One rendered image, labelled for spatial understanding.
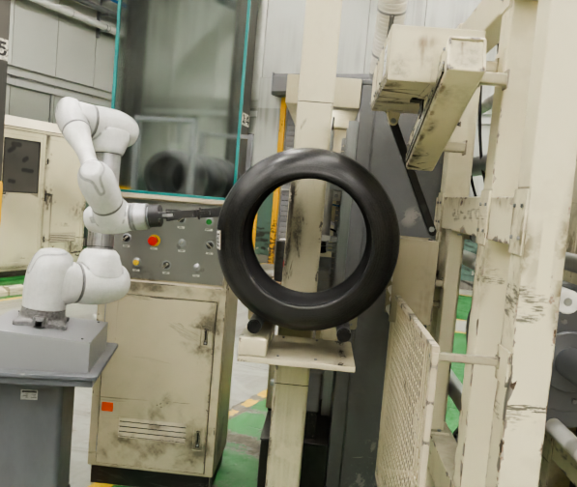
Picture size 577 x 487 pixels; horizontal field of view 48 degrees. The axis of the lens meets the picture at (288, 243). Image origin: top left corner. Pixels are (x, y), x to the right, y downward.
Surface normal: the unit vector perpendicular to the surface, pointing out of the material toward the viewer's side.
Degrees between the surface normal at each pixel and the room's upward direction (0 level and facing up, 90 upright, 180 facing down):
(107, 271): 80
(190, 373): 90
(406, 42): 90
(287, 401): 90
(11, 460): 90
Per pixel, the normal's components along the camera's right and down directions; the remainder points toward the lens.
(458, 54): -0.03, -0.24
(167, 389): -0.08, 0.04
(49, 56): 0.91, 0.11
